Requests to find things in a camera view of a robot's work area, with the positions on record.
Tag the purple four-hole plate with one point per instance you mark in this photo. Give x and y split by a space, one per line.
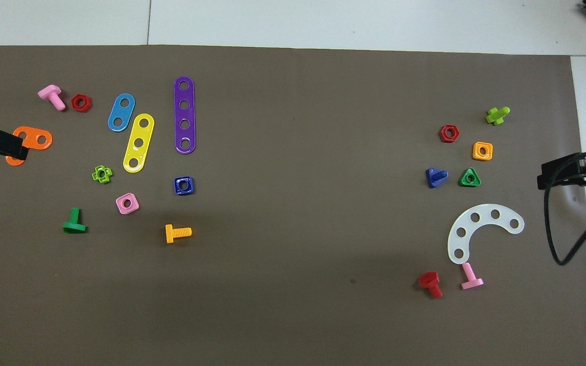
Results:
184 115

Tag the green triangular plastic nut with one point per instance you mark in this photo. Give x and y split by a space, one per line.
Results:
463 182

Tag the orange plastic screw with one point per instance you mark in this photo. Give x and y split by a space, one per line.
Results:
170 234

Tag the white curved five-hole plate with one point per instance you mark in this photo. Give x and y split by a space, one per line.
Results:
485 214

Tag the orange square plastic nut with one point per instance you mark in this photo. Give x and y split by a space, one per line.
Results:
475 151

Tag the red plastic screw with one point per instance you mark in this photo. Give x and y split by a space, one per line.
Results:
429 279

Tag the lime cross-head plastic screw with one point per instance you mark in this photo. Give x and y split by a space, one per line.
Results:
495 117

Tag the yellow three-hole plate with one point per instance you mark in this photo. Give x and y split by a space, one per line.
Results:
141 132

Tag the pink square plastic nut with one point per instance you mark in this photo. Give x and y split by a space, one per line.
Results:
120 207

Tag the red hexagonal plastic nut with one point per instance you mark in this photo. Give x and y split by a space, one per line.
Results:
75 103
442 133

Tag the blue triangle-head plastic screw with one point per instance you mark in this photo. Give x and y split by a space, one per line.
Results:
433 178

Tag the blue two-hole plate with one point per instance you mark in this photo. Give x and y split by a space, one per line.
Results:
121 112

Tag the green plastic screw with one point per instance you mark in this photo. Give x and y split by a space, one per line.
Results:
74 226

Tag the orange heart-shaped plate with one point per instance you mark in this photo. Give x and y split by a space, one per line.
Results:
33 146

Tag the brown table mat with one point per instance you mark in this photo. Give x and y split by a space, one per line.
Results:
293 203

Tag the pink plastic screw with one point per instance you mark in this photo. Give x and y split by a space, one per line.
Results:
49 93
468 272

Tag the blue square plastic nut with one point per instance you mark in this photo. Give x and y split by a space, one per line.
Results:
177 190

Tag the green cross-shaped plastic nut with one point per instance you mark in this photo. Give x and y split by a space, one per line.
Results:
95 175

